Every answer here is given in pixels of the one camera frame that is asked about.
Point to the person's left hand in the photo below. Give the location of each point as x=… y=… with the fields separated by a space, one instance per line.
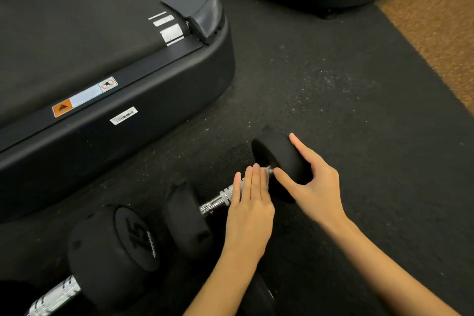
x=249 y=215

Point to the person's right hand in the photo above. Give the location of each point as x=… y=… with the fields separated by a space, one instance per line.
x=321 y=193

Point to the person's right thumb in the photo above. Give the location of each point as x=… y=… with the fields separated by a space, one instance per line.
x=286 y=181

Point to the person's left middle finger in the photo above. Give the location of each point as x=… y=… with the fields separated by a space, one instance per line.
x=256 y=180

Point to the person's left little finger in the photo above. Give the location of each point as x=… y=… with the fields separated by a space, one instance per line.
x=236 y=188

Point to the small black dumbbell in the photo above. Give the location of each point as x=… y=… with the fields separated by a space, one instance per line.
x=276 y=152

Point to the person's left forearm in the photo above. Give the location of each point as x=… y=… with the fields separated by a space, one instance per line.
x=222 y=286

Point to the person's right forearm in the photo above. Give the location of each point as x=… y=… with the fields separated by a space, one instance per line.
x=385 y=271

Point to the black rubber floor mat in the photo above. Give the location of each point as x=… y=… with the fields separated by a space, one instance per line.
x=351 y=104

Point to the white barcode sticker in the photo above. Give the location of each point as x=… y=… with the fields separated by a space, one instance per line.
x=123 y=115

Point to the large black dumbbell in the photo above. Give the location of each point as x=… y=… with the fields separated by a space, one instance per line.
x=107 y=249

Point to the orange and white warning sticker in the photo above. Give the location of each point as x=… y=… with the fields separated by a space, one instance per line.
x=83 y=97

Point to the black treadmill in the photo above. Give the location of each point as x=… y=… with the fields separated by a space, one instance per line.
x=92 y=30

